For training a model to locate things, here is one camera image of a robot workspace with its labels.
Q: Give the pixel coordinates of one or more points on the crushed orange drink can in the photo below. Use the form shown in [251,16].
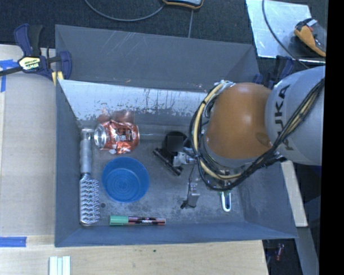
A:
[118,138]

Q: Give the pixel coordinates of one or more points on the green capped marker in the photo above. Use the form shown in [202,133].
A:
[138,220]

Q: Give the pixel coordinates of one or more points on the grey metal bin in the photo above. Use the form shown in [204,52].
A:
[163,63]

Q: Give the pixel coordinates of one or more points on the black and silver tool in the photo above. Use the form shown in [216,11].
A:
[167,161]

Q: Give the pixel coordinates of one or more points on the silver metal brush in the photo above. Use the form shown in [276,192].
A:
[86,156]

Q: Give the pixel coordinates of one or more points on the blue plastic bowl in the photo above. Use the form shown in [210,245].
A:
[125,180]

